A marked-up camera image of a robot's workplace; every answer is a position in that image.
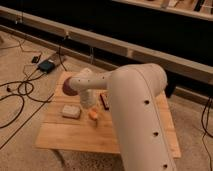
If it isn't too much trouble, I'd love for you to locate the black floor cable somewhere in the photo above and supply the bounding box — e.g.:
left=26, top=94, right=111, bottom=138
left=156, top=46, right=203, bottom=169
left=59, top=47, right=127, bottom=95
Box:
left=0, top=71, right=55, bottom=130

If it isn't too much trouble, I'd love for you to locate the wooden table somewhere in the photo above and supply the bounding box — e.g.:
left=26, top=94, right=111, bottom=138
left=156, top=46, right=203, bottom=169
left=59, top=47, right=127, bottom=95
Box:
left=36, top=72, right=181, bottom=160

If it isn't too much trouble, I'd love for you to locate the small black adapter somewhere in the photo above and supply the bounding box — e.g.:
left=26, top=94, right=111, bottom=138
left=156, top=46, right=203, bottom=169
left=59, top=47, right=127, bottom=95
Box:
left=31, top=56, right=41, bottom=63

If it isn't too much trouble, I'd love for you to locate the black cable at right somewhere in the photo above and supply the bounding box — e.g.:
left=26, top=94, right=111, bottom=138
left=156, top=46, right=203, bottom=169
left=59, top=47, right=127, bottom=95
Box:
left=200, top=95, right=213, bottom=171

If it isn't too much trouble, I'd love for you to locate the white sponge block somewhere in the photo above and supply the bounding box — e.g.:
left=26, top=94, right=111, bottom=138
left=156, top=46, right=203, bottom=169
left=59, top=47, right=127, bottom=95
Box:
left=62, top=105, right=81, bottom=119

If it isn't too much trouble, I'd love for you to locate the red black rectangular box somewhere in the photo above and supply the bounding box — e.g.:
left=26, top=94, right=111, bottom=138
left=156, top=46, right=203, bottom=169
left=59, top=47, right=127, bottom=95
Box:
left=100, top=93, right=109, bottom=110

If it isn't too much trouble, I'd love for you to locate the dark red bowl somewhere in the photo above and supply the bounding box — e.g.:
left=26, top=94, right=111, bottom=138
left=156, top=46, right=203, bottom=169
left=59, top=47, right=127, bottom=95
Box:
left=62, top=78, right=77, bottom=96

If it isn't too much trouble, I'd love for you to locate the orange pepper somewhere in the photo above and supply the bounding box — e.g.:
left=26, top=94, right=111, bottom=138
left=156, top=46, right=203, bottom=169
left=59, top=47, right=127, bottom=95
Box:
left=88, top=108, right=99, bottom=126

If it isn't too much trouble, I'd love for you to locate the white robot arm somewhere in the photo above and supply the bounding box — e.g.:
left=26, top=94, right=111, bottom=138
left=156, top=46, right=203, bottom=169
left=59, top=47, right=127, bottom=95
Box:
left=69, top=63, right=177, bottom=171

